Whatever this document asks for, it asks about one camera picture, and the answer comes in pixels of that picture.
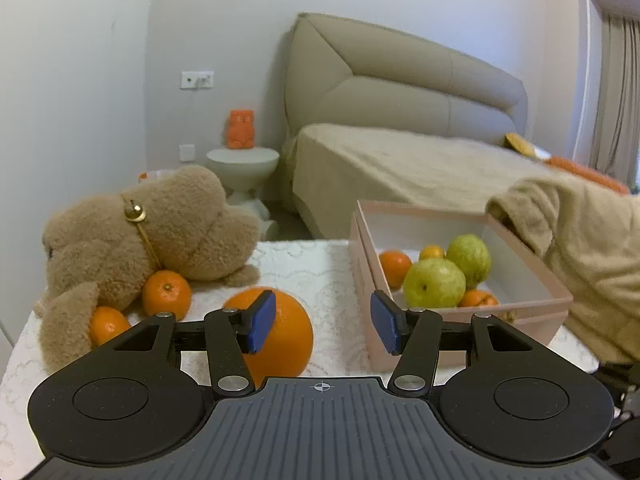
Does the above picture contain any orange yellow pillow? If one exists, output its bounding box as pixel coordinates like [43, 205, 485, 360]
[544, 156, 631, 195]

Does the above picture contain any white lace tablecloth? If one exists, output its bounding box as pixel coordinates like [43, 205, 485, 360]
[0, 239, 601, 480]

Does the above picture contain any beige curtain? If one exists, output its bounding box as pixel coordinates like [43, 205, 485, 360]
[589, 12, 640, 192]

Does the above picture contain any beige blanket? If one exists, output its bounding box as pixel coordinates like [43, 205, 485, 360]
[486, 174, 640, 367]

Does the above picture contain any dark object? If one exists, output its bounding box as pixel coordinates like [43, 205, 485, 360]
[594, 361, 640, 466]

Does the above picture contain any white round side table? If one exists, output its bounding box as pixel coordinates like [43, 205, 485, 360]
[206, 147, 280, 241]

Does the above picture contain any orange bear figure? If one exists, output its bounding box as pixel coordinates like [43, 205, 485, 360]
[226, 109, 256, 150]

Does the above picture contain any pink cardboard box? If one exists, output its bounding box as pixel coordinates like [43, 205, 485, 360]
[348, 199, 574, 372]

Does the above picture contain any brown teddy bear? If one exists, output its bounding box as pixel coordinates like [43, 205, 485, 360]
[34, 164, 263, 371]

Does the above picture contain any green guava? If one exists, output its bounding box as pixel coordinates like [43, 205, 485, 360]
[403, 258, 467, 309]
[446, 233, 492, 290]

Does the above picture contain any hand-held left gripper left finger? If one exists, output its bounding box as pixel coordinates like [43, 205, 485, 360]
[112, 291, 277, 397]

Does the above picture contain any beige bed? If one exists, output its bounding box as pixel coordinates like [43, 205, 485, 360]
[280, 122, 631, 241]

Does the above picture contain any beige padded headboard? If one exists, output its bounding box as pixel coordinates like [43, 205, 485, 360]
[284, 12, 530, 148]

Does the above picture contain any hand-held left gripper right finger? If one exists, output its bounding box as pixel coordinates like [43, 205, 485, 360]
[370, 291, 536, 397]

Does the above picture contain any large orange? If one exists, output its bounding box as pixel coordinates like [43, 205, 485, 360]
[222, 286, 315, 386]

